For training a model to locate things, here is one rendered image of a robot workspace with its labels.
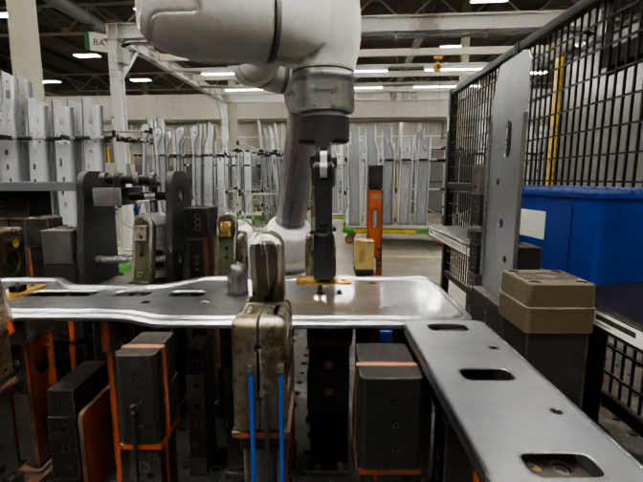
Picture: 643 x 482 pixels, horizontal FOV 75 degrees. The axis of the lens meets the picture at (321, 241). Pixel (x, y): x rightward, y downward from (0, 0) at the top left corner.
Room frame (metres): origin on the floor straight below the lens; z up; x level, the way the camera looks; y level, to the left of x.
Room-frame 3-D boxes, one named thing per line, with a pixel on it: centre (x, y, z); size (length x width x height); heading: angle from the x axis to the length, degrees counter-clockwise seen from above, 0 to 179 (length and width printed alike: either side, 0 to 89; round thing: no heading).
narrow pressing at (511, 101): (0.61, -0.26, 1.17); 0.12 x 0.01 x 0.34; 0
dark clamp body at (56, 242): (0.82, 0.50, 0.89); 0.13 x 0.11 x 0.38; 0
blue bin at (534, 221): (0.71, -0.43, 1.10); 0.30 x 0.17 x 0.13; 7
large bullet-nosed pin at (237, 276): (0.62, 0.13, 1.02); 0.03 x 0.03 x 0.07
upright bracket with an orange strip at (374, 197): (0.77, -0.10, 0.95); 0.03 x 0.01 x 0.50; 90
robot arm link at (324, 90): (0.62, 0.00, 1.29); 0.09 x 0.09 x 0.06
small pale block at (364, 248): (0.75, -0.08, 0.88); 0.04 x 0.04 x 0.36; 0
